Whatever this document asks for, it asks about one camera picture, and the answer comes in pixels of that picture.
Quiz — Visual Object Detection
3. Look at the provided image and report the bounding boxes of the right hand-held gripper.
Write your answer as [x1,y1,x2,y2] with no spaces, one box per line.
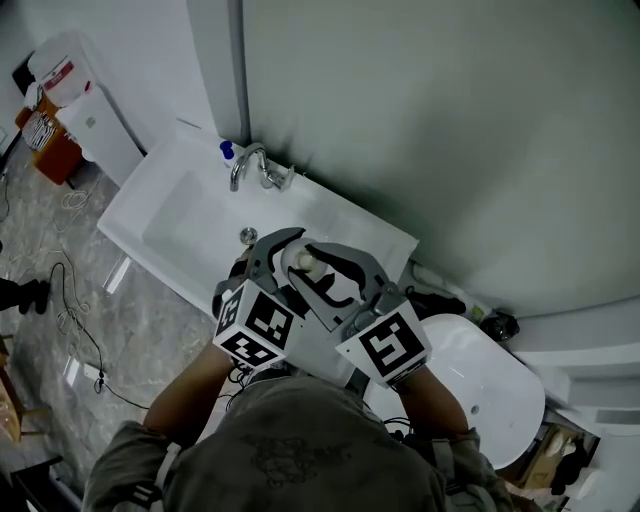
[288,240,433,389]

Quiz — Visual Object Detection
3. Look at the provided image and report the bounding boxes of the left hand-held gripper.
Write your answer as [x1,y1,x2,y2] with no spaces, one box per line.
[211,227,309,372]

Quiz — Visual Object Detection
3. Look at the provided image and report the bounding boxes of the small glass cup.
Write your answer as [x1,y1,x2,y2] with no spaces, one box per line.
[278,237,335,287]

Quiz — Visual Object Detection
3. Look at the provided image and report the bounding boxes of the person's right forearm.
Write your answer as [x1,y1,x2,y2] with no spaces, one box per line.
[398,366,472,442]

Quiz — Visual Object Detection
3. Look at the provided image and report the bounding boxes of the person's left forearm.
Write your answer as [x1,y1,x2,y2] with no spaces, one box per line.
[143,343,237,442]

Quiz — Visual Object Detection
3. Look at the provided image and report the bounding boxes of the white sink vanity cabinet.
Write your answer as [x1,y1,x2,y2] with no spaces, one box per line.
[96,127,420,389]

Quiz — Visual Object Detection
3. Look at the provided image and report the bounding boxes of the chrome faucet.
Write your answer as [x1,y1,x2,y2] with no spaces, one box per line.
[229,141,297,194]

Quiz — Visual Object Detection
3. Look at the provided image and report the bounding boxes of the white flat bar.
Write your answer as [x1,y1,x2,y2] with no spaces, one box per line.
[101,254,133,295]

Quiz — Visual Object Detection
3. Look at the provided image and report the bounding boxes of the black round object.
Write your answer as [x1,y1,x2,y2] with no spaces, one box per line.
[479,310,522,343]

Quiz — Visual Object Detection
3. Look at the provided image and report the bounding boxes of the person's olive shirt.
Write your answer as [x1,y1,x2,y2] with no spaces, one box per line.
[84,376,517,512]

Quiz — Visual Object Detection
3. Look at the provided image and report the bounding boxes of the white water dispenser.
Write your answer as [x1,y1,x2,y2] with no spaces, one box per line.
[54,82,147,188]

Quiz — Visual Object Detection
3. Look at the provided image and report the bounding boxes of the open cardboard box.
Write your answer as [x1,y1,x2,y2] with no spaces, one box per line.
[513,423,600,495]

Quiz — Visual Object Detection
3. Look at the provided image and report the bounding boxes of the striped cloth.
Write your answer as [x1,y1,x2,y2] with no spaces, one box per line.
[24,110,57,152]

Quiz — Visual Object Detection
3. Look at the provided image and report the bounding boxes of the black cloth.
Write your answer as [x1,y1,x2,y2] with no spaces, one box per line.
[549,436,592,497]

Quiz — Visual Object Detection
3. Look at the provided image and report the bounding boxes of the wooden side table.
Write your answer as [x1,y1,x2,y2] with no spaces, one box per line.
[0,331,52,445]

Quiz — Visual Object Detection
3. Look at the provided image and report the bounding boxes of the clear water jug red label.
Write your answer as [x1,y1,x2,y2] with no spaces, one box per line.
[26,31,94,108]

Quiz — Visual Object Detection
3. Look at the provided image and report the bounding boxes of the white round container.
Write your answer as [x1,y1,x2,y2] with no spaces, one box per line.
[573,466,607,500]

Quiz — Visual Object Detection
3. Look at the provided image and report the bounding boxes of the dark framed panel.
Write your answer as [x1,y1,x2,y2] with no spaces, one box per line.
[11,49,39,97]

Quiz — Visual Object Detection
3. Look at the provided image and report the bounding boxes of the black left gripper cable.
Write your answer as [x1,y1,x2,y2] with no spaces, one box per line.
[219,362,261,406]

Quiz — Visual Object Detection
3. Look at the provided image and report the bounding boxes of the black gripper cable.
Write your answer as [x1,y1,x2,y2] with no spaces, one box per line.
[219,362,261,406]
[382,414,426,446]

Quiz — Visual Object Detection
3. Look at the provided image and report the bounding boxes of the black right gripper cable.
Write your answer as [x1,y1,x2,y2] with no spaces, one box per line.
[382,414,426,446]

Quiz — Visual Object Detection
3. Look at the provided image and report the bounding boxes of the black floor cable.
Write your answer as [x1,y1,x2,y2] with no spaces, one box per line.
[49,261,152,412]

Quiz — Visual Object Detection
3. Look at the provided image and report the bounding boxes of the white floor cable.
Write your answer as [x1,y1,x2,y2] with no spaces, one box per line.
[0,172,102,274]

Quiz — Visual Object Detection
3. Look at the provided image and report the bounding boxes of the black metal frame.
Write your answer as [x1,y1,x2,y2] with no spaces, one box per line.
[0,451,85,512]

